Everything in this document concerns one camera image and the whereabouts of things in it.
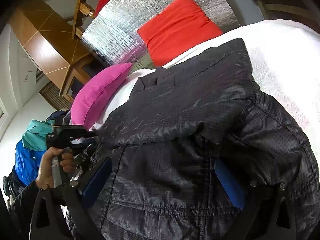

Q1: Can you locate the wooden cabinet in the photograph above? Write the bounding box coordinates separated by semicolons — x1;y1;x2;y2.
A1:
9;0;104;103

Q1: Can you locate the white bed blanket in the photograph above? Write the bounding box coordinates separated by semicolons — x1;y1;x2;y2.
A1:
164;20;319;159

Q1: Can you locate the black quilted jacket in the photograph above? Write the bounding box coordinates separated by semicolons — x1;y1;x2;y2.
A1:
88;38;319;239

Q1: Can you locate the red pillow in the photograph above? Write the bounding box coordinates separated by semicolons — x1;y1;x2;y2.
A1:
137;0;223;67

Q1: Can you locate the silver foil insulation panel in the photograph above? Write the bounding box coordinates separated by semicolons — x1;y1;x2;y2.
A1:
81;0;240;72

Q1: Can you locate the teal shirt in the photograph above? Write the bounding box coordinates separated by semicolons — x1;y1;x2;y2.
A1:
22;120;55;151

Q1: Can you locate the blue jacket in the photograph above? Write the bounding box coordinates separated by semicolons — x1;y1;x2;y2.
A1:
14;140;45;186

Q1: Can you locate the wooden stair railing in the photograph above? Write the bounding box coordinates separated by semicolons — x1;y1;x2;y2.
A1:
72;0;95;39

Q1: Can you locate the pink pillow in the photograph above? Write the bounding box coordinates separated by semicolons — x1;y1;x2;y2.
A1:
71;63;132;129

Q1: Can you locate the person's left hand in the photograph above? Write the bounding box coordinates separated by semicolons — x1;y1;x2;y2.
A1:
35;147;76;189

